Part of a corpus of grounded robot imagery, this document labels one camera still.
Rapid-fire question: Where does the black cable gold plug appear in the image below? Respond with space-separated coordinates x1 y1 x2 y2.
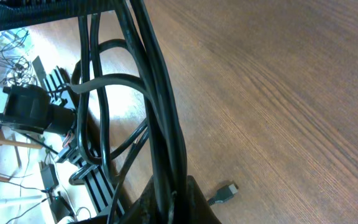
115 1 187 207

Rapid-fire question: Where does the thin black usb cable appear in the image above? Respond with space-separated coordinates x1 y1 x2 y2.
69 73 155 113

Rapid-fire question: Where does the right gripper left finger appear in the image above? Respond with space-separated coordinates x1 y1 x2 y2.
0 0 120 31

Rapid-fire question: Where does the black cable silver plug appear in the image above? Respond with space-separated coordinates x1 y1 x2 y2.
70 14 238 223

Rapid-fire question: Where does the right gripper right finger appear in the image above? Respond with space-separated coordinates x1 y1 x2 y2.
117 175 220 224

